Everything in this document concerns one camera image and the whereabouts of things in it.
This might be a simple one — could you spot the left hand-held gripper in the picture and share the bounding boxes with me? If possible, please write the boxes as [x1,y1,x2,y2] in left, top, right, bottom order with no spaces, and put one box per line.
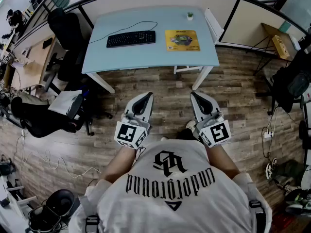
[114,92,155,150]

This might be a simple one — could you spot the black keyboard cable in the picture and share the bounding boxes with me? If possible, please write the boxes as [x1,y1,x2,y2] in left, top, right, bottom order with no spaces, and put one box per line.
[88,21,158,45]

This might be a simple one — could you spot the black domed case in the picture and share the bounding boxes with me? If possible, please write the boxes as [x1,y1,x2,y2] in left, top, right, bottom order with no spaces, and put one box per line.
[45,189,75,217]

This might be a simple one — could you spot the black keyboard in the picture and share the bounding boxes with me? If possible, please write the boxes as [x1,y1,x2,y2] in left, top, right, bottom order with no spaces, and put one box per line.
[106,30,156,49]

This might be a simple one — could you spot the beige partition with black rail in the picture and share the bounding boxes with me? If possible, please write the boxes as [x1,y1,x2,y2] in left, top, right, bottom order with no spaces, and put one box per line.
[62,0,311,58]

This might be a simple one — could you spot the white floor cable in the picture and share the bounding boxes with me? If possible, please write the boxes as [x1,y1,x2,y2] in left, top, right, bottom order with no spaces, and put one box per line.
[13,134,102,179]

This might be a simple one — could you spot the person's left forearm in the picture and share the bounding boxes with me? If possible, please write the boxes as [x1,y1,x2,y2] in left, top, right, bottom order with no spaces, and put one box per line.
[101,145,137,183]

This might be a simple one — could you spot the black office chair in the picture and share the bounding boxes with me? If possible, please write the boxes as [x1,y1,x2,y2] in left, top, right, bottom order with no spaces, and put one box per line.
[43,7,86,96]
[11,90,114,138]

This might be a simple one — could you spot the white bag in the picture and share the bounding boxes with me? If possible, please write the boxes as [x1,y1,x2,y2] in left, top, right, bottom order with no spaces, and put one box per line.
[48,90,84,118]

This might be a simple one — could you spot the grey harness strap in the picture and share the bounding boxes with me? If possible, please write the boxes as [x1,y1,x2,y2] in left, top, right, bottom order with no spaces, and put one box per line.
[249,200,267,233]
[85,215,101,233]

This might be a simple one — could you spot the yellow printed mouse pad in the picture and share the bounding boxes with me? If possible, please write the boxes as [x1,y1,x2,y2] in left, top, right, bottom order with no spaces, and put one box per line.
[165,30,201,52]

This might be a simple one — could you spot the wooden side table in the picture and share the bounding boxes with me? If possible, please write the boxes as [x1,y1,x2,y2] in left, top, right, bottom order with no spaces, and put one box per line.
[246,22,299,76]

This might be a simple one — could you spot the yellow cardboard box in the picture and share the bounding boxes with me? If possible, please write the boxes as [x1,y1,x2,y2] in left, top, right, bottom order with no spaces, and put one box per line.
[271,34,291,60]

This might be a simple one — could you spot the white sneakers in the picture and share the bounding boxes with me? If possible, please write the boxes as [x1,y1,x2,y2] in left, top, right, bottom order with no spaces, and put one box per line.
[265,157,278,180]

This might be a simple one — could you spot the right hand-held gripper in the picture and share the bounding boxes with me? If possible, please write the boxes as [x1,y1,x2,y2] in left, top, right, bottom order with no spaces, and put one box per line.
[190,92,232,149]

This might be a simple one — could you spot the person's white printed t-shirt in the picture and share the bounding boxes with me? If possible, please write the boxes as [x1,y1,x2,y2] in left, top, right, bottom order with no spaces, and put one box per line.
[69,139,273,233]

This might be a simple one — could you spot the dark green bag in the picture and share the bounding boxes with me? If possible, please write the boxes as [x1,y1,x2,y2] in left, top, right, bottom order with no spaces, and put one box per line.
[274,160,306,186]

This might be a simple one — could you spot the person's black trousers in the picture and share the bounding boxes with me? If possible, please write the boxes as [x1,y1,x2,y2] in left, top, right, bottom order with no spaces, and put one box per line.
[175,127,205,145]

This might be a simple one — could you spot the person's right forearm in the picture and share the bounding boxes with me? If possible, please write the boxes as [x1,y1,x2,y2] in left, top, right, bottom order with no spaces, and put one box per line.
[205,143,241,179]

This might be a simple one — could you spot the black chair with backpack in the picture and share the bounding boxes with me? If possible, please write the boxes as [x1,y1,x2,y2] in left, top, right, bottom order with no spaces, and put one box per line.
[255,49,311,116]

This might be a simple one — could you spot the light wooden desk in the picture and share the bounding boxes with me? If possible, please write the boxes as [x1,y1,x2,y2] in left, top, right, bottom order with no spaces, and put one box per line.
[11,35,59,91]

